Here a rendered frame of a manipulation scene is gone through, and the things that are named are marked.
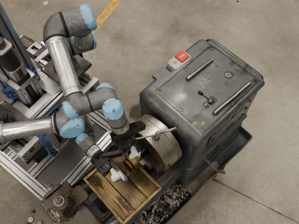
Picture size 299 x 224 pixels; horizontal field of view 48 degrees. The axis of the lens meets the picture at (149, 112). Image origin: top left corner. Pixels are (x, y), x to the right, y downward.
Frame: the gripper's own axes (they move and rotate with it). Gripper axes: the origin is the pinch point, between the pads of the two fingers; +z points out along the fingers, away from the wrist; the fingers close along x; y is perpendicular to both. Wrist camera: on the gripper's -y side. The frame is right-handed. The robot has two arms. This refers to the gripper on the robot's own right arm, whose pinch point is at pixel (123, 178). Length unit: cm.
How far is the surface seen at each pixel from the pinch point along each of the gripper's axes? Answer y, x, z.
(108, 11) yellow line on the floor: -133, -107, -191
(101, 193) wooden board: 12.7, -19.0, -7.3
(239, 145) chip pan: -85, -53, 25
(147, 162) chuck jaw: -14.4, 2.9, 2.9
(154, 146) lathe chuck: -19.8, 15.1, 3.0
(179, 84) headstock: -55, 18, -13
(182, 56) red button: -69, 19, -25
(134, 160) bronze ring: -9.8, 4.6, -2.0
